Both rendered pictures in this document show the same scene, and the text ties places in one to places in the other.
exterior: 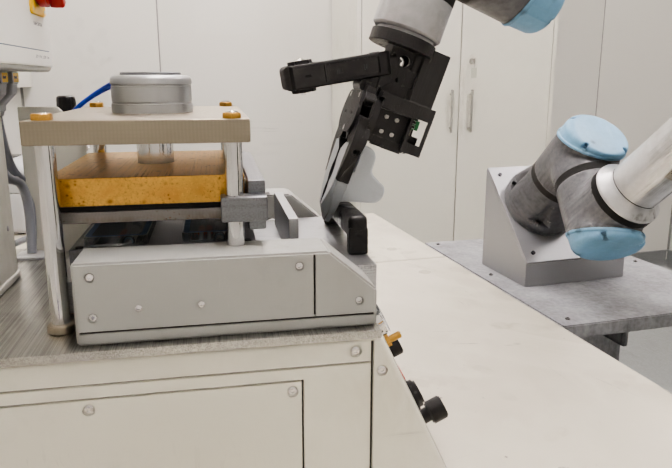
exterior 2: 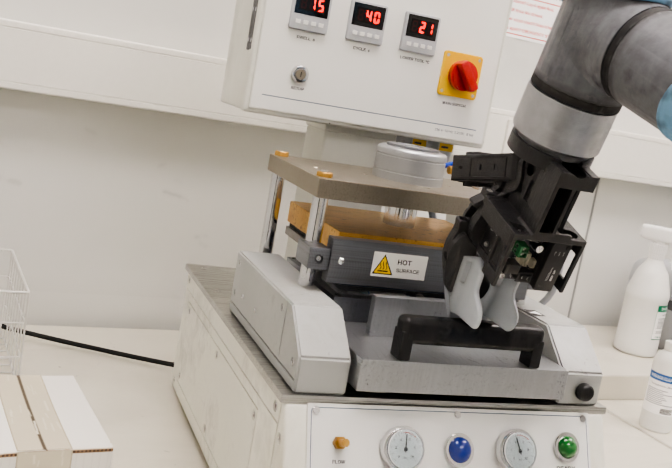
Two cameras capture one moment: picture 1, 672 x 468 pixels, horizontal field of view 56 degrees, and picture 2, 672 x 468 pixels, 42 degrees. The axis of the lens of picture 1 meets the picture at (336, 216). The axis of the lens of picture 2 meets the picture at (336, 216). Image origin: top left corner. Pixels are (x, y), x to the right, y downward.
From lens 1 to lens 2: 0.86 m
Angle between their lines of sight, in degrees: 78
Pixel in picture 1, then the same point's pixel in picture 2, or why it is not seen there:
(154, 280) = (249, 279)
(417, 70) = (537, 182)
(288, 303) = (273, 337)
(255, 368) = (249, 378)
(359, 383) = (270, 439)
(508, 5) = (642, 112)
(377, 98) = (486, 203)
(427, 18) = (527, 117)
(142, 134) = (291, 175)
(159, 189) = not seen: hidden behind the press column
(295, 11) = not seen: outside the picture
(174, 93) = (393, 163)
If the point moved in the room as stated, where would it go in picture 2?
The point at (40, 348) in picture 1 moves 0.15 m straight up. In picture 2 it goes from (226, 302) to (246, 176)
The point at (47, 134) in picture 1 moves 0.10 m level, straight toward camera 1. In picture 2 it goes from (273, 164) to (192, 155)
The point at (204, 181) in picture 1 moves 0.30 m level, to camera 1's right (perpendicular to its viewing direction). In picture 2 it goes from (327, 229) to (390, 310)
